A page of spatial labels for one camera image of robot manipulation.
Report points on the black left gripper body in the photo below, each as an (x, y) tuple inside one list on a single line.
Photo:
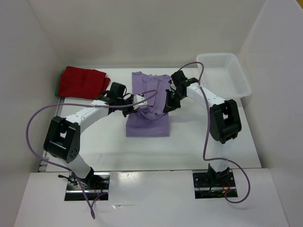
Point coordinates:
[(126, 110)]

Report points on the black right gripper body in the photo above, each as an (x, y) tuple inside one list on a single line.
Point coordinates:
[(173, 100)]

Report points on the lavender t shirt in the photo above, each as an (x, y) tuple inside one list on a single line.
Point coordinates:
[(149, 121)]

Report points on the red t shirt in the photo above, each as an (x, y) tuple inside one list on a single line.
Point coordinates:
[(81, 83)]

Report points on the green t shirt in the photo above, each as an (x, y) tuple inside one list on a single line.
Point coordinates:
[(56, 85)]

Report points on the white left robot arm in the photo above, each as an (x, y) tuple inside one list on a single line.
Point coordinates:
[(63, 137)]

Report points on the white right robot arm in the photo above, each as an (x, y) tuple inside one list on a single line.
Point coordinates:
[(223, 117)]

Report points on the white plastic bin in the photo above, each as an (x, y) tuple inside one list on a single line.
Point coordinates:
[(224, 76)]

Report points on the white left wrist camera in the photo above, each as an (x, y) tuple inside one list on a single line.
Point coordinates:
[(139, 102)]

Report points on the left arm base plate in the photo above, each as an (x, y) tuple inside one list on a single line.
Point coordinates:
[(98, 189)]

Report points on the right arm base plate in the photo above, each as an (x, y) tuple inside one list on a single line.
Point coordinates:
[(204, 189)]

